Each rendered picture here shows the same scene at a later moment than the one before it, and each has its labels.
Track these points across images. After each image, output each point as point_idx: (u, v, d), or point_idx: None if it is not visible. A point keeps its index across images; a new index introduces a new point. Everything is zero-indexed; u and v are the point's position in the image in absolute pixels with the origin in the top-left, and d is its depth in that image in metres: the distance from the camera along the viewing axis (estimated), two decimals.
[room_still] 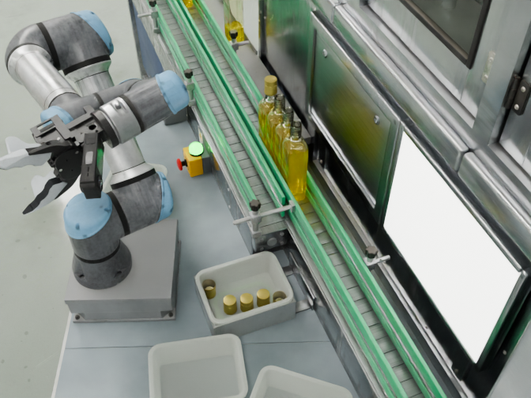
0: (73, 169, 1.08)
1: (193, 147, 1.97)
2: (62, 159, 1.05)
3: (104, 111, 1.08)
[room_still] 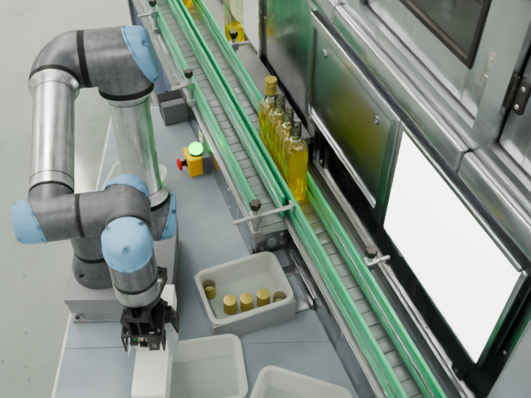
0: None
1: (193, 147, 1.97)
2: None
3: (159, 290, 1.07)
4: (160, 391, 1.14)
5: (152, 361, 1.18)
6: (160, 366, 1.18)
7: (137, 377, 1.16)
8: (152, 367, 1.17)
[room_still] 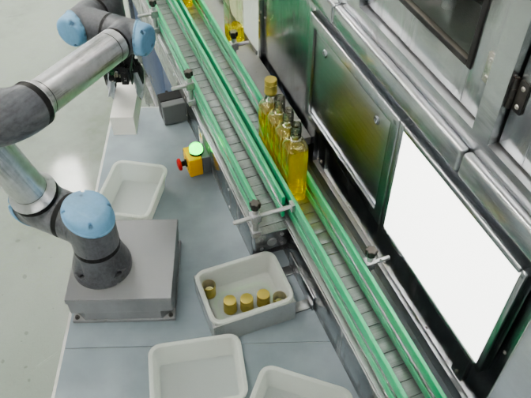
0: None
1: (193, 147, 1.97)
2: None
3: None
4: (129, 115, 1.67)
5: (125, 101, 1.71)
6: (129, 103, 1.70)
7: (114, 109, 1.69)
8: (125, 104, 1.70)
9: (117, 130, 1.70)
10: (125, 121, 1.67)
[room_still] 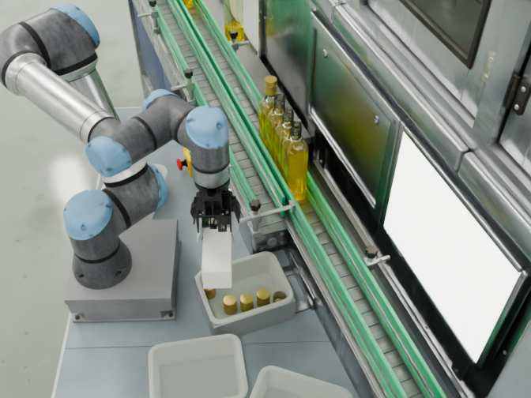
0: None
1: None
2: None
3: (229, 175, 1.25)
4: (226, 268, 1.33)
5: (217, 246, 1.37)
6: (224, 250, 1.36)
7: (205, 258, 1.35)
8: (218, 251, 1.36)
9: (208, 284, 1.35)
10: (220, 275, 1.33)
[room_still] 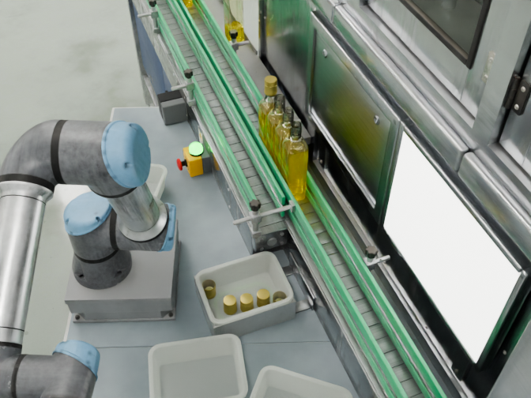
0: None
1: (193, 147, 1.97)
2: None
3: None
4: None
5: None
6: None
7: None
8: None
9: None
10: None
